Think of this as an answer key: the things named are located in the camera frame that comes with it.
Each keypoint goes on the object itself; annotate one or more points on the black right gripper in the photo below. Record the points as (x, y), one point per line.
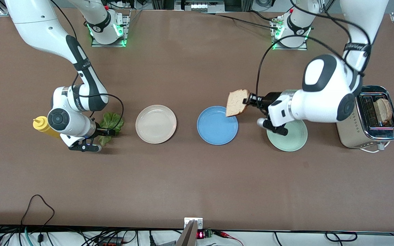
(98, 131)

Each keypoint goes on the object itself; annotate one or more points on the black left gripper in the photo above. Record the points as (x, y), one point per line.
(269, 99)

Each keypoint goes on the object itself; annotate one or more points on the green lettuce leaf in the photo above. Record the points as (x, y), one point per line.
(113, 121)

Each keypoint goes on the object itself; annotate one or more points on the toasted bread slice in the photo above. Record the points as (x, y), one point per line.
(384, 110)
(237, 102)

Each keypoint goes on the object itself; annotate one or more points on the yellow mustard squeeze bottle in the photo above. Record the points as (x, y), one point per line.
(41, 123)

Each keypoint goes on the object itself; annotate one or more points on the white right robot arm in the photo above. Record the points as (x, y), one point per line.
(33, 24)

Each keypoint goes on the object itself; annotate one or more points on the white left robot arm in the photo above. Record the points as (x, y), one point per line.
(316, 106)

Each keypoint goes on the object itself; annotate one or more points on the blue round plate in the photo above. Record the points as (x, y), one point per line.
(214, 130)

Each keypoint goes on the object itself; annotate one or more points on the beige round plate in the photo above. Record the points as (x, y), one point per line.
(156, 124)

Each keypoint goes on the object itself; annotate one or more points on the light green round plate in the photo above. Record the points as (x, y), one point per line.
(291, 140)

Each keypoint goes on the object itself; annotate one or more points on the grey electronics box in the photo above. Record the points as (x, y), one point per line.
(198, 6)

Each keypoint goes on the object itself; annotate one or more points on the beige chrome toaster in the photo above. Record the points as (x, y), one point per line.
(354, 136)

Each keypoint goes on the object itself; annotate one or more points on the small red display module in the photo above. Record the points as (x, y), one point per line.
(201, 235)

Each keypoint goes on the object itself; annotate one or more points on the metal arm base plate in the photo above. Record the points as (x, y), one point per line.
(108, 45)
(289, 48)

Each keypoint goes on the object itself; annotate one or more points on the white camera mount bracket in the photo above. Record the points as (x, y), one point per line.
(188, 221)

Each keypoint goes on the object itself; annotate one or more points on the grey metal camera bar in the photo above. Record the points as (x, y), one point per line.
(188, 237)

